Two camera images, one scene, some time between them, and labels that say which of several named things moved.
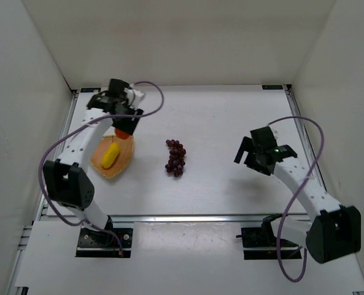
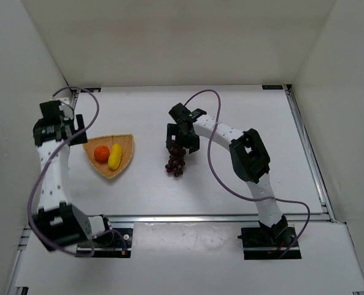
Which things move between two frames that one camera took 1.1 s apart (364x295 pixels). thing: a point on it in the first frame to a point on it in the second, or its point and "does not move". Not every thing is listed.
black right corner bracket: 272,86 does not move
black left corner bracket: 89,90 does not move
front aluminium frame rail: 183,219 does not move
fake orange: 121,134 to 101,153
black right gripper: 252,157 to 182,135
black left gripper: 126,123 to 78,132
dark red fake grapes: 177,157 does not move
